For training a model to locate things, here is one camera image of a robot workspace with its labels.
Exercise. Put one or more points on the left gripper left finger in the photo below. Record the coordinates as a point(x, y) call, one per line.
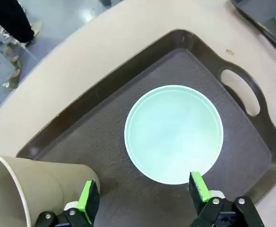
point(90, 201)

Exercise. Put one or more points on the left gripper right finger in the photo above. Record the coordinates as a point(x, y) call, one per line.
point(199, 189)

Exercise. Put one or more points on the beige cup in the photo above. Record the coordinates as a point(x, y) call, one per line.
point(34, 184)

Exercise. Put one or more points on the mint green bowl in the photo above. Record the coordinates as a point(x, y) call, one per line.
point(173, 134)

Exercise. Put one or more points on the beige shoe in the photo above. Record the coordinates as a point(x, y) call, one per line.
point(37, 28)

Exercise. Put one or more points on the person in dark clothes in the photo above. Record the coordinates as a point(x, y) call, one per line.
point(10, 16)

